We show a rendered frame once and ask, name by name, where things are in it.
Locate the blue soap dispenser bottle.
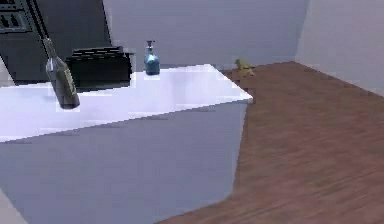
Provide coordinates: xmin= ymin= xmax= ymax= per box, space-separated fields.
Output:
xmin=143 ymin=40 xmax=161 ymax=76

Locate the small yellow-green object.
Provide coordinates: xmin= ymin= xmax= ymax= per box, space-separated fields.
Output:
xmin=234 ymin=58 xmax=256 ymax=78

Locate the white kitchen counter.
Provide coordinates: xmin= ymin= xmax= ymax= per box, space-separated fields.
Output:
xmin=0 ymin=63 xmax=254 ymax=224

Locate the black toaster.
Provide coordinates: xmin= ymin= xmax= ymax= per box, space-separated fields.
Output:
xmin=65 ymin=45 xmax=134 ymax=90

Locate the dark green glass bottle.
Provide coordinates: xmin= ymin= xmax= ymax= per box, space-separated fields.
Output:
xmin=41 ymin=37 xmax=81 ymax=110

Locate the black fridge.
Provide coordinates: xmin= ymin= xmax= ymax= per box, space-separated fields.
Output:
xmin=0 ymin=0 xmax=113 ymax=86

